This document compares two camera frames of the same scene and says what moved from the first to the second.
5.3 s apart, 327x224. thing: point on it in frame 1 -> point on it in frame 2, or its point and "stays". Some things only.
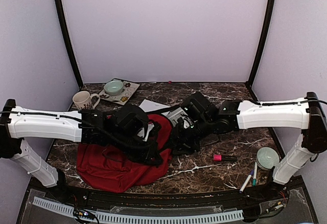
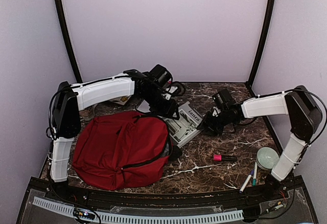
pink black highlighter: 220,157 stays
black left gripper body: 124,141 -> 154,99
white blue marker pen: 244,183 stays
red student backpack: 108,169 stays
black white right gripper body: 189,139 -> 221,119
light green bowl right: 267,157 stays
